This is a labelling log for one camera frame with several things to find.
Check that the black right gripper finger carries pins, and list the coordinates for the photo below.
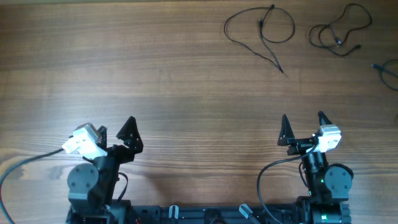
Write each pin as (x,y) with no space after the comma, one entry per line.
(286,136)
(323,120)

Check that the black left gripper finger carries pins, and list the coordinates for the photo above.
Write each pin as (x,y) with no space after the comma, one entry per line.
(130,136)
(102,140)

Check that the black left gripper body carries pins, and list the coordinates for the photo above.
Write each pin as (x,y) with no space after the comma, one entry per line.
(120,155)

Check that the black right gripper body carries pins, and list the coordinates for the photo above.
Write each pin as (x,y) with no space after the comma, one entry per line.
(300,145)

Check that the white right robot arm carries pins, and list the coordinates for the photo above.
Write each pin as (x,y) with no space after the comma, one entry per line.
(328,184)

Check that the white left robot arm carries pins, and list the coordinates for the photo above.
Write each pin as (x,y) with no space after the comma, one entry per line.
(91,184)

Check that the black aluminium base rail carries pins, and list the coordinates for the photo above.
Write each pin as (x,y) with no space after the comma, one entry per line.
(275,213)

